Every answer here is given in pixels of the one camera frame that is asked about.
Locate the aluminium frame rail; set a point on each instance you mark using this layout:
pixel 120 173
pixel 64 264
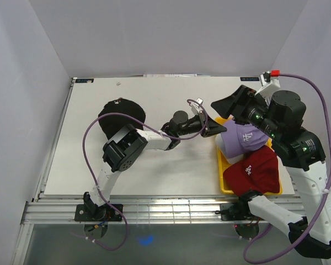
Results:
pixel 136 210

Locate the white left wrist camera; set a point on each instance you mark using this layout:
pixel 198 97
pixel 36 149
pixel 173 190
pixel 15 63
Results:
pixel 196 106

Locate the white baseball cap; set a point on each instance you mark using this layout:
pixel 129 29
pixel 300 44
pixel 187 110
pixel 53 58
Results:
pixel 222 147

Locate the black NY baseball cap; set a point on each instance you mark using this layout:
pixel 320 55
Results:
pixel 110 125

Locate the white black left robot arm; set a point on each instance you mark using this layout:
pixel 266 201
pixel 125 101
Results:
pixel 122 150

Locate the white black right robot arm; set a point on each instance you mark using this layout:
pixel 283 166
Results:
pixel 302 154

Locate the paper strip at wall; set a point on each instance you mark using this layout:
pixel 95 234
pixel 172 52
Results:
pixel 155 75

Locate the dark label sticker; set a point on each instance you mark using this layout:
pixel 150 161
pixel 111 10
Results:
pixel 84 80
pixel 250 79

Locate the yellow plastic tray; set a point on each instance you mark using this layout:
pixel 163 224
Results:
pixel 223 165

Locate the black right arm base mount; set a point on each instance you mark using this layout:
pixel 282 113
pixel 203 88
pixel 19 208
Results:
pixel 236 212

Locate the lavender LA baseball cap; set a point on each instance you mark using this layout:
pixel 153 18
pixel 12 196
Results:
pixel 241 139

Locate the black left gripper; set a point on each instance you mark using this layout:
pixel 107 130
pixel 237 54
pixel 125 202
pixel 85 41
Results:
pixel 208 127

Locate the red LA baseball cap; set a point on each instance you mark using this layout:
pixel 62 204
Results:
pixel 258 171

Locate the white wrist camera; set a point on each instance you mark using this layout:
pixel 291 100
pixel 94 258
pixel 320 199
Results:
pixel 196 106
pixel 269 83

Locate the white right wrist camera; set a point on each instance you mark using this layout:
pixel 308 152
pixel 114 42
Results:
pixel 269 83

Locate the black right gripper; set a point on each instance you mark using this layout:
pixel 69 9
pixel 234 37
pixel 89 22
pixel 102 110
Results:
pixel 230 104

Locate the dark label sticker right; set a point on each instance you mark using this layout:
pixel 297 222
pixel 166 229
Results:
pixel 250 79

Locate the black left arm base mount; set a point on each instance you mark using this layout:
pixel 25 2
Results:
pixel 104 213

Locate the dark label sticker left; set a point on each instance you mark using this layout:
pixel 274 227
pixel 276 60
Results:
pixel 84 80

